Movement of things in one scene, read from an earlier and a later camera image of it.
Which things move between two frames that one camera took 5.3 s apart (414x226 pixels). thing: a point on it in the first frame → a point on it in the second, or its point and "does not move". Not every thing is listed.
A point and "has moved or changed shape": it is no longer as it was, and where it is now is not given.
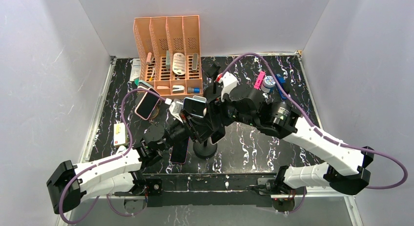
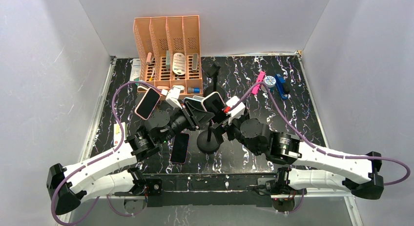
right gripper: x=214 y=108 → x=227 y=128
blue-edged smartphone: x=195 y=107 does not move
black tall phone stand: x=205 y=150 has moved or changed shape
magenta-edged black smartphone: x=179 y=150 does not move
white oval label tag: x=179 y=63 does not move
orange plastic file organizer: x=169 y=55 does not move
